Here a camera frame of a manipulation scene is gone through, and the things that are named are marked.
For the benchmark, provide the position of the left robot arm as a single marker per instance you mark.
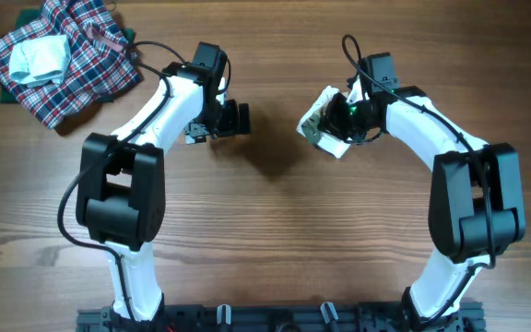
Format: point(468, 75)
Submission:
point(121, 183)

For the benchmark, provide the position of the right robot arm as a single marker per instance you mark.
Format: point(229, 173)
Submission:
point(476, 207)

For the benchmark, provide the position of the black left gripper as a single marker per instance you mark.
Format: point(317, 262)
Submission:
point(230, 126)

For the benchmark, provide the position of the plaid flannel shirt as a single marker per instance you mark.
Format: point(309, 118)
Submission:
point(97, 68)

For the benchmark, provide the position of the light blue folded garment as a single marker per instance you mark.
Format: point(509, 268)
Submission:
point(40, 61)

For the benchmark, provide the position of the dark green folded cloth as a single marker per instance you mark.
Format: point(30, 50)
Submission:
point(27, 15)

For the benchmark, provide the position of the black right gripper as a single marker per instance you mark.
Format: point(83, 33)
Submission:
point(336, 120)

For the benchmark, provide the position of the white baby shirt tan sleeves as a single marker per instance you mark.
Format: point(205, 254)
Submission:
point(309, 126)

